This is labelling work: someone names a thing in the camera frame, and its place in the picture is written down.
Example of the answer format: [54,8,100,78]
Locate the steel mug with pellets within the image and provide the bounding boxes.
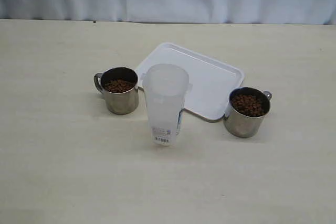
[224,87,272,138]
[93,67,139,115]

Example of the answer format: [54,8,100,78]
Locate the clear plastic tall container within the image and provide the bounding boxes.
[142,63,193,146]

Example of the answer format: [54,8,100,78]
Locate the white plastic tray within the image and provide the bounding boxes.
[135,42,245,121]

